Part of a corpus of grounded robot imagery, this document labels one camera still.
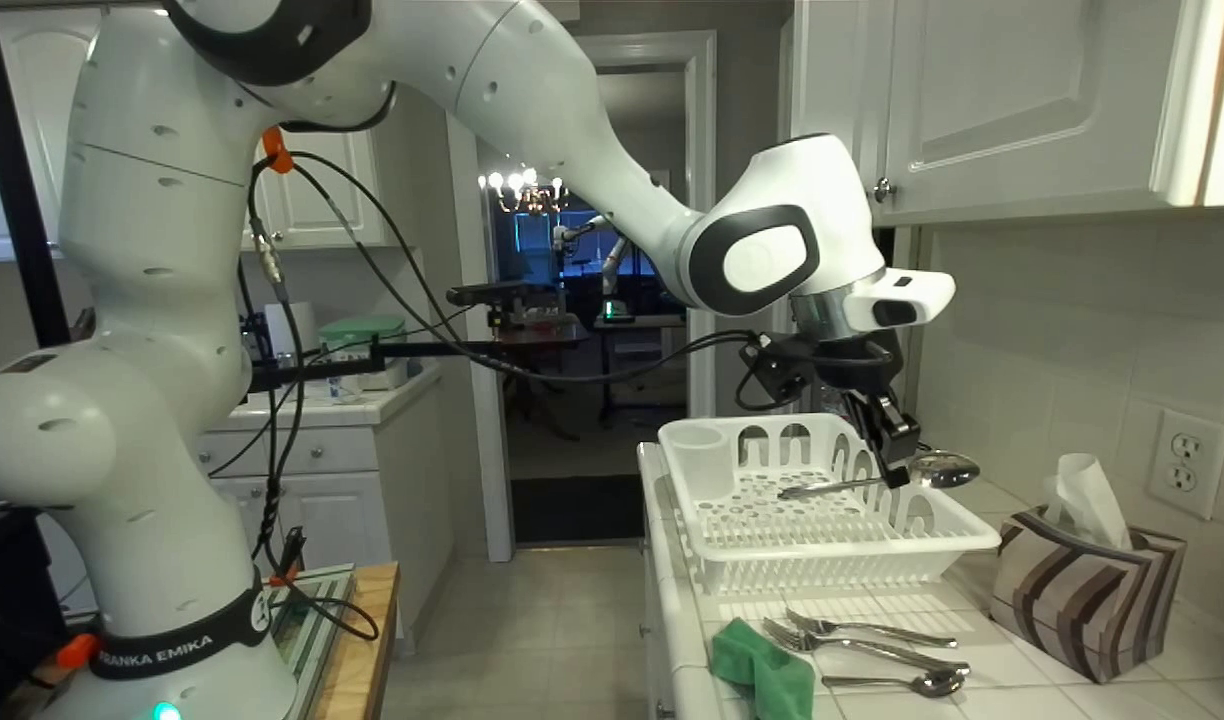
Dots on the white upper cabinet left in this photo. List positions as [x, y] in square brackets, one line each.
[41, 63]

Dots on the white wall outlet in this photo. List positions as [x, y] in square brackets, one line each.
[1188, 463]

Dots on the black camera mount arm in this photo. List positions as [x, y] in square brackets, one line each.
[523, 325]

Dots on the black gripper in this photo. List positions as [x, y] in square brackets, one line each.
[853, 376]

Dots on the silver spoon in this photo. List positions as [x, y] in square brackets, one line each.
[824, 489]
[928, 687]

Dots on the striped tissue box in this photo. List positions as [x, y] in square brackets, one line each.
[1078, 583]

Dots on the white plastic dish rack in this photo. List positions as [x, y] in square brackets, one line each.
[741, 540]

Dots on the white cabinet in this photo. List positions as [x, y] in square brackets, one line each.
[1007, 110]
[41, 63]

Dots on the white upper cabinet right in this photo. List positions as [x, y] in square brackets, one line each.
[1007, 110]

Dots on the silver fork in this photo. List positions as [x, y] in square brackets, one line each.
[885, 649]

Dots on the green sponge cloth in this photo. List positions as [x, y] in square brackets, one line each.
[773, 681]

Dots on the silver knife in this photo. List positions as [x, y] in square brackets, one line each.
[876, 630]

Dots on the white lower cabinet counter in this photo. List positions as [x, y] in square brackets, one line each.
[369, 489]

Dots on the wooden table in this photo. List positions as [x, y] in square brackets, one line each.
[357, 668]

